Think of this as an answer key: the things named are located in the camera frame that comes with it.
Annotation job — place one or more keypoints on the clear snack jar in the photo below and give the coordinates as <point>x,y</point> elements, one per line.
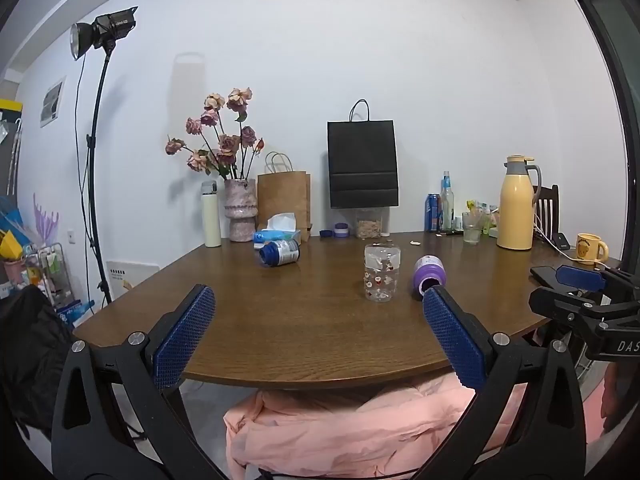
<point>369,225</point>

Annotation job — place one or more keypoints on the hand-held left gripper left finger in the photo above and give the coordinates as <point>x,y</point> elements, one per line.
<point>184,342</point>

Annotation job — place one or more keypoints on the pink marbled vase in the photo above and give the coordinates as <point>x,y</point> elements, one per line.
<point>240,210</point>

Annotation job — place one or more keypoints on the blue drink can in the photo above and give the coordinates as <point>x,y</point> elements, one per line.
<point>432,212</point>

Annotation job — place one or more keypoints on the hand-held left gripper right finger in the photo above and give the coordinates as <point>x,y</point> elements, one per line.
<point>454,342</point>

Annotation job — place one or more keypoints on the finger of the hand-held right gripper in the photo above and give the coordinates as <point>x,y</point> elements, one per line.
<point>575,277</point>
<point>557,305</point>

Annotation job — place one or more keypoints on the wall picture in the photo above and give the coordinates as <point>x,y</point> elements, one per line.
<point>52,102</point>

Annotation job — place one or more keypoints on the black studio light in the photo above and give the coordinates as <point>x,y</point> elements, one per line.
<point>107,25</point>

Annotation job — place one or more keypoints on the person's right forearm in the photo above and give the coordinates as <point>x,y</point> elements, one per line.
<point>617,400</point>

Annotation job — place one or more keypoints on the white thermos bottle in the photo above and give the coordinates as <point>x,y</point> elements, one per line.
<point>211,220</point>

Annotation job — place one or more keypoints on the pink jacket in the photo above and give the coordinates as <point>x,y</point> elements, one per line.
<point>325,435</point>

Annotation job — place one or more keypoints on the black cloth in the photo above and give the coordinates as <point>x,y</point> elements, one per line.
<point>30,360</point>

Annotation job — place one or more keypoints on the clear printed cup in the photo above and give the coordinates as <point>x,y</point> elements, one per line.
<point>382,272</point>

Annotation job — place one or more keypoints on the clear plastic bottle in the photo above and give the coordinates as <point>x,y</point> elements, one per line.
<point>447,205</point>

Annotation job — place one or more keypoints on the dark door frame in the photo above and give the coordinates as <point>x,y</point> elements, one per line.
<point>615,85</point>

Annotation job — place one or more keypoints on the tissue box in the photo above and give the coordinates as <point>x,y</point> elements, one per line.
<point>280,232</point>

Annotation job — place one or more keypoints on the small purple jar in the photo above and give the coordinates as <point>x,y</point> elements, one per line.
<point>341,230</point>

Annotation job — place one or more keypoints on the dried rose bouquet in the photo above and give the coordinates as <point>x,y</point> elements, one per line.
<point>222,145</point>

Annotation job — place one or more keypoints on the blue capped jar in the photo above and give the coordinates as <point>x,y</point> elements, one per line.
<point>280,252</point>

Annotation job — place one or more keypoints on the small green bottles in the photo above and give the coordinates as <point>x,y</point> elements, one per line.
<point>485,220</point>

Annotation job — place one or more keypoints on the white panel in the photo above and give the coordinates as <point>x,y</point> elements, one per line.
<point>127,277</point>

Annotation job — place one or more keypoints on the brown paper bag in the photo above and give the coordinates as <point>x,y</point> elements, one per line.
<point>282,200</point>

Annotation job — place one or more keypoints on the dark wooden chair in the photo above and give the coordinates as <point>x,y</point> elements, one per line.
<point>550,210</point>

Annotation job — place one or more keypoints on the yellow mug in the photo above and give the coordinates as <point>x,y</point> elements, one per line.
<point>589,249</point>

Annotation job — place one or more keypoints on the black paper bag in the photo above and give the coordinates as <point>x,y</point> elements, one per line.
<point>362,160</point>

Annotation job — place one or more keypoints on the yellow thermos jug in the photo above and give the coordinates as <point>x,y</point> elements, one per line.
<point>516,210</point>

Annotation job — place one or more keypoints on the drinking glass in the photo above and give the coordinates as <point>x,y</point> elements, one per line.
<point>471,230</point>

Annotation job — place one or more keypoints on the purple coral decoration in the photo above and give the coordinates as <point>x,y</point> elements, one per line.
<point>46,222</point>

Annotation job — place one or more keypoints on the purple bottle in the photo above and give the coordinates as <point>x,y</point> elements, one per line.
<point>428,272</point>

